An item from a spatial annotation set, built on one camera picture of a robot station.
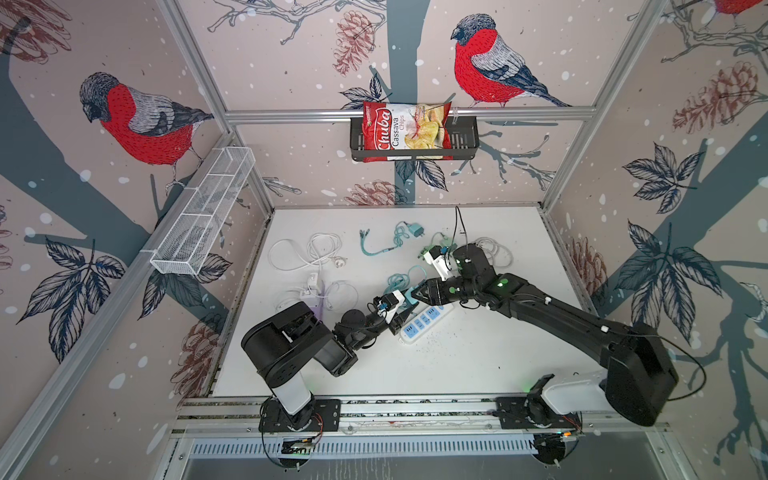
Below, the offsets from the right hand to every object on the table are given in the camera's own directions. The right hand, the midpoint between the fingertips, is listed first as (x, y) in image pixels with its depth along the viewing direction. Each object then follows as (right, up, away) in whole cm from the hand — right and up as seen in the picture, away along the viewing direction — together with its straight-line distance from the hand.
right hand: (412, 299), depth 78 cm
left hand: (0, 0, +1) cm, 1 cm away
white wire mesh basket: (-56, +18, -4) cm, 59 cm away
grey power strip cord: (+33, +10, +29) cm, 45 cm away
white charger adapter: (-30, +3, +12) cm, 32 cm away
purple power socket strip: (-28, -6, +13) cm, 32 cm away
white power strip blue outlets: (+4, -9, +10) cm, 14 cm away
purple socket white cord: (-32, +12, +32) cm, 46 cm away
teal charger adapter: (+4, +19, +33) cm, 39 cm away
